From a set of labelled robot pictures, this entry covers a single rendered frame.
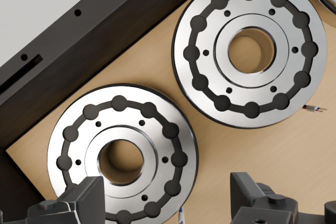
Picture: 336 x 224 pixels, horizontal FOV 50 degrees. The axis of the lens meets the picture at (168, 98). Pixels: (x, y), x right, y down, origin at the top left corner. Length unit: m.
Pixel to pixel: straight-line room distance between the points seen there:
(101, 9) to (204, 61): 0.09
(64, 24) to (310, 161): 0.20
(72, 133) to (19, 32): 0.21
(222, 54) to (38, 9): 0.26
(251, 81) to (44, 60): 0.13
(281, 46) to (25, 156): 0.20
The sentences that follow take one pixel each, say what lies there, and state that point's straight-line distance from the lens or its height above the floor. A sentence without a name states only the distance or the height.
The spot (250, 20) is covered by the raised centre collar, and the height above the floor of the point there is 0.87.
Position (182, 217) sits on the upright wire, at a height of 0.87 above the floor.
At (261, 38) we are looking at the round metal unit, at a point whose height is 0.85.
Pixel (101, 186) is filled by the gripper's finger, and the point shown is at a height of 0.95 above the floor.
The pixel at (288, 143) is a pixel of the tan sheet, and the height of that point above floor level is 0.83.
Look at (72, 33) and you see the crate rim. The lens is 0.18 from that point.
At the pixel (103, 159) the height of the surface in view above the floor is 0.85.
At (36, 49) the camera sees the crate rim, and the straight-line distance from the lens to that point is 0.18.
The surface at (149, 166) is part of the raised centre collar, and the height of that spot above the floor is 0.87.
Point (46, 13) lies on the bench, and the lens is 0.43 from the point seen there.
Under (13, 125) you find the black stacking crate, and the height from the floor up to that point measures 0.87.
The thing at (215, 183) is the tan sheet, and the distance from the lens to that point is 0.28.
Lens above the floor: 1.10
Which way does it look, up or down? 88 degrees down
